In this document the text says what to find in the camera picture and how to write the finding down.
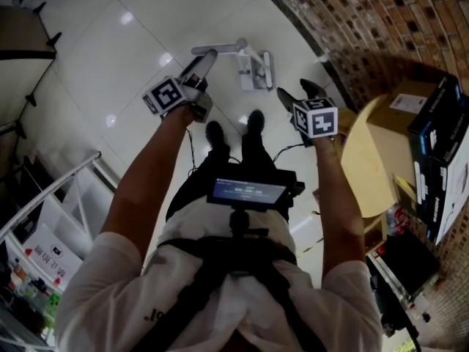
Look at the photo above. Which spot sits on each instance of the pack of plastic bottles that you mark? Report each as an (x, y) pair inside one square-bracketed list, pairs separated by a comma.
[(397, 220)]

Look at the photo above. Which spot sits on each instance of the green plastic toy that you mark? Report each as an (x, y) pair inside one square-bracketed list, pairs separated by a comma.
[(52, 304)]

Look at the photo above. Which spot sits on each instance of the person's right black shoe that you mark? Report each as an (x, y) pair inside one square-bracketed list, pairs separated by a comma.
[(255, 121)]

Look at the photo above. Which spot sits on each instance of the round yellow wooden table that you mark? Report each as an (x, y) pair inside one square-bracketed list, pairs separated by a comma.
[(362, 167)]

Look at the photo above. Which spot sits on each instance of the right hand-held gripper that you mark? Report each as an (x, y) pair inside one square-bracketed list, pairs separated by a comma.
[(320, 121)]

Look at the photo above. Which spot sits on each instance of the black chest harness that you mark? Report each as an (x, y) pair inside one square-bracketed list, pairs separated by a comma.
[(227, 255)]

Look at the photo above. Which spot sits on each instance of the black carton with white side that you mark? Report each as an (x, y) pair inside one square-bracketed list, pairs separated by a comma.
[(454, 196)]

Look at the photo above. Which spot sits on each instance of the brown cardboard box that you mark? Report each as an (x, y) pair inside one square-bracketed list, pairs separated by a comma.
[(384, 119)]

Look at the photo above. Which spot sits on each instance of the black monitor mount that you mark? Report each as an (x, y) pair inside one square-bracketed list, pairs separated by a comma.
[(240, 222)]

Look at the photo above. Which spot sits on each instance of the white paper sign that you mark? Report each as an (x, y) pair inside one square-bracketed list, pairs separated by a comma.
[(47, 255)]

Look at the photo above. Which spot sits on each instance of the person's black shoe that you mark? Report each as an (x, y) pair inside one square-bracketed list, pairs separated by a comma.
[(215, 134), (255, 121)]

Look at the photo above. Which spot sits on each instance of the yellow cardboard piece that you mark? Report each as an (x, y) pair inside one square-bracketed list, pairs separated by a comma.
[(346, 117)]

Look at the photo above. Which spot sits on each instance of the white metal shelf rack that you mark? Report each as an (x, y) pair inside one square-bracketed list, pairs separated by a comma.
[(47, 194)]

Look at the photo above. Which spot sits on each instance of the black chest-mounted monitor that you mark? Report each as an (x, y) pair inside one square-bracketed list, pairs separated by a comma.
[(249, 193)]

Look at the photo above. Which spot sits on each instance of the dark box with yellow flap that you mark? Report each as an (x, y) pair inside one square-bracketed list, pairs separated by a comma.
[(405, 196)]

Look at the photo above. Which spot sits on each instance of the person's white shirt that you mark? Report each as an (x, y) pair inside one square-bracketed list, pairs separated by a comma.
[(110, 299)]

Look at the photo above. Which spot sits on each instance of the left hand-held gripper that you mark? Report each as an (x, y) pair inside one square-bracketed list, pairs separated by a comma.
[(165, 95)]

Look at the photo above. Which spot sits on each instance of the black flat carton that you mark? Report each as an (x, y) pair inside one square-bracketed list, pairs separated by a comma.
[(436, 123)]

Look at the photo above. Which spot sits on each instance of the person's right forearm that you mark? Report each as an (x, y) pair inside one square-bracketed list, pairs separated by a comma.
[(337, 211)]

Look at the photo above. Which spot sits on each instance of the black hard case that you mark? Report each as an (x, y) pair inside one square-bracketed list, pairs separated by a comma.
[(403, 266)]

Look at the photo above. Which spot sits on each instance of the person's left black shoe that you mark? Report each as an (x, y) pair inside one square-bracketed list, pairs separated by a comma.
[(215, 134)]

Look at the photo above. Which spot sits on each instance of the beige office partition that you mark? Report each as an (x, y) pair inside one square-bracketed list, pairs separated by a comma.
[(22, 31), (14, 86)]

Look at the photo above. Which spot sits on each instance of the person's left forearm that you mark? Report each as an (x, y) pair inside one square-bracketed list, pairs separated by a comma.
[(146, 178)]

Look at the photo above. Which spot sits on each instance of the open wooden crate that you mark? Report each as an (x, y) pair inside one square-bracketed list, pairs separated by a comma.
[(373, 238)]

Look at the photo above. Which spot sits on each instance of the person's black trousers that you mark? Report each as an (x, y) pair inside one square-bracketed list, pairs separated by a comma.
[(256, 152)]

